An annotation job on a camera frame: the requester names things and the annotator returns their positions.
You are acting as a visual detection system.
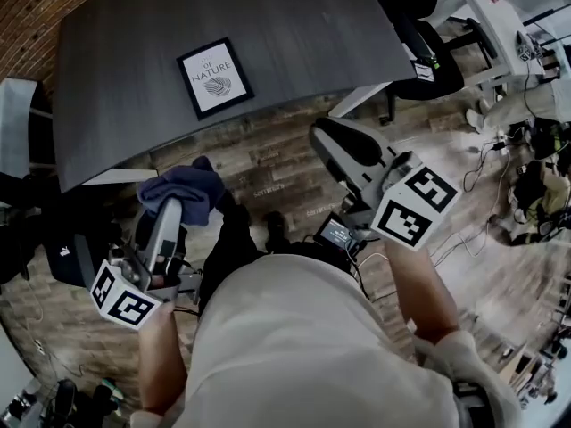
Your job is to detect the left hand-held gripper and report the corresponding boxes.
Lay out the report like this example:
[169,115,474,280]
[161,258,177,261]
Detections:
[89,197,203,332]

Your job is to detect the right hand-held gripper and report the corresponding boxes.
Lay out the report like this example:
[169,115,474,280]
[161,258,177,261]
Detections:
[310,117,460,251]

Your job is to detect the blue wiping cloth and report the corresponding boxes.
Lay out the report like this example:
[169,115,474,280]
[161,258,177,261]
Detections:
[137,155,227,227]

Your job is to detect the black framed nature picture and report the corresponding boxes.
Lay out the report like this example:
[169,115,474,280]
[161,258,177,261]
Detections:
[176,37,255,121]

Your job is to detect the person's right forearm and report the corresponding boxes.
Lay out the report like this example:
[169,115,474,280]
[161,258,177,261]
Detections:
[384,238,460,342]

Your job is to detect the person's left forearm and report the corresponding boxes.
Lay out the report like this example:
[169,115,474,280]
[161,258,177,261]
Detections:
[137,300,188,414]

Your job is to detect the person's black trouser legs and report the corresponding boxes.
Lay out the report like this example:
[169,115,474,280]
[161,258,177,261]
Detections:
[198,189,291,311]

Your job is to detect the black screen device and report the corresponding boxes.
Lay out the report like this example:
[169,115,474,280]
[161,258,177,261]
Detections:
[313,211,358,252]

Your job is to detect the black backpack with white logo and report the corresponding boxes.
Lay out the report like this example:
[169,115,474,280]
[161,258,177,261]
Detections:
[46,232,97,287]

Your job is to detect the black high-back office chair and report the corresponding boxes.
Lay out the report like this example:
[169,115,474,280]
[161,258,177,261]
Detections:
[365,0,499,124]

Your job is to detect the dark wooden table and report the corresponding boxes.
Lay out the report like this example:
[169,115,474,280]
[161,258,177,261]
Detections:
[54,0,418,194]

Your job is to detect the pale grey side table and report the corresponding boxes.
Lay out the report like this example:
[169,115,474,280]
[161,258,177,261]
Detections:
[0,77,39,180]

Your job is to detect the person's white shirt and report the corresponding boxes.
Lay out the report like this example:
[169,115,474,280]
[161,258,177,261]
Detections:
[128,254,523,428]

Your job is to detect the dark clutter pile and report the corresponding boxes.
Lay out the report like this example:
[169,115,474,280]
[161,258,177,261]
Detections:
[8,376,130,428]

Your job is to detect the black equipment pile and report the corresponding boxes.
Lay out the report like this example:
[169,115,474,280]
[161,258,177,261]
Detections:
[490,158,571,247]

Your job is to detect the white side table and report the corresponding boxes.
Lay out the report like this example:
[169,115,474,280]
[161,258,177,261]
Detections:
[427,0,571,91]

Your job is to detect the spare hand-held gripper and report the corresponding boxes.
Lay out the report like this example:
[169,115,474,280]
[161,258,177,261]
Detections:
[515,31,548,64]

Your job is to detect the cluttered equipment rack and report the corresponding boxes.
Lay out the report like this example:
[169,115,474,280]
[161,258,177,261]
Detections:
[499,274,571,405]

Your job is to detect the black floor cable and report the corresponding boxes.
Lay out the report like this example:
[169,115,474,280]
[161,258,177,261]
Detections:
[462,143,496,194]

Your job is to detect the white floor cable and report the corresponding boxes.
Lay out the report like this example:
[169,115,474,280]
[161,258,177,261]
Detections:
[434,149,510,267]

